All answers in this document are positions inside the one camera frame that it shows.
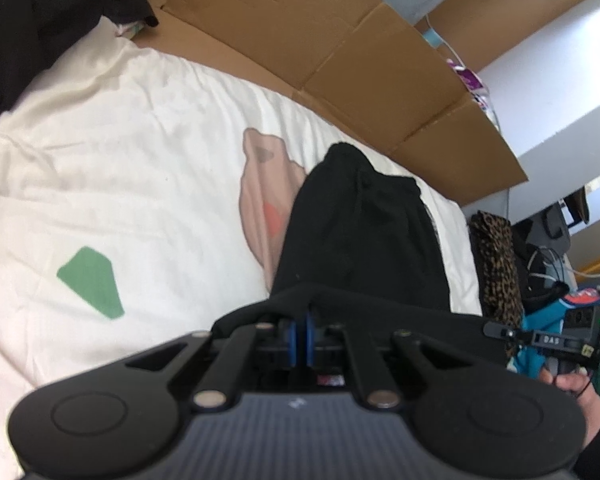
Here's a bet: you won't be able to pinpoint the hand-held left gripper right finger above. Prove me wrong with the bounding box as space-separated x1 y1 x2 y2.
302 312 476 409

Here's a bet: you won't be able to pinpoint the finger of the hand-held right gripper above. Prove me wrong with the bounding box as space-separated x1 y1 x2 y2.
482 321 533 347

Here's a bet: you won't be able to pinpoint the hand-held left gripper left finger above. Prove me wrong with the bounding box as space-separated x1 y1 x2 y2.
125 316 299 409

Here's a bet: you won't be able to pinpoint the black bear-print pants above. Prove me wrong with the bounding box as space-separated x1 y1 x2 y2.
215 142 511 391

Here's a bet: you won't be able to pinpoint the person's right hand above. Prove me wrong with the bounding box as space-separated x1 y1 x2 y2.
537 366 600 456

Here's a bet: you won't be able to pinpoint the teal patterned jersey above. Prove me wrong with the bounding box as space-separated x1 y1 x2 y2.
510 287 600 381

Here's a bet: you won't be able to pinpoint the black bag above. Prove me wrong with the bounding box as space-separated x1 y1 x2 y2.
512 240 571 316

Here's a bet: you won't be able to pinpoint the leopard print garment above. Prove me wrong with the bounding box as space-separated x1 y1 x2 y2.
470 210 526 331

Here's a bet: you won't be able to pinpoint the grey bag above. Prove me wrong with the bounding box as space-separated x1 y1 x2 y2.
529 205 572 247

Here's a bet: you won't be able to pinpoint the black chair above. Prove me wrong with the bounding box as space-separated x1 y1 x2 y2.
562 187 592 227

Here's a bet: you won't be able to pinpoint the cream bear-print blanket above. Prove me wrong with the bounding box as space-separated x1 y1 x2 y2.
0 15 483 480

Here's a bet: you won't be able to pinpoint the purple tissue pack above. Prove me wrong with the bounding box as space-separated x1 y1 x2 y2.
447 57 487 106

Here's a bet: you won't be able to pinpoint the flattened cardboard sheet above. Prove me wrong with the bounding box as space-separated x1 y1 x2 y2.
130 0 528 206

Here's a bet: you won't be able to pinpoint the upright cardboard box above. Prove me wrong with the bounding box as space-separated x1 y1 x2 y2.
415 0 600 73

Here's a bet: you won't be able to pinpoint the black garment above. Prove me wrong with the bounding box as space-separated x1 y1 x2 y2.
0 0 158 131

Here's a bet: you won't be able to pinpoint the white charger cables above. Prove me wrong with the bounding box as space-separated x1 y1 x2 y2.
526 247 600 287

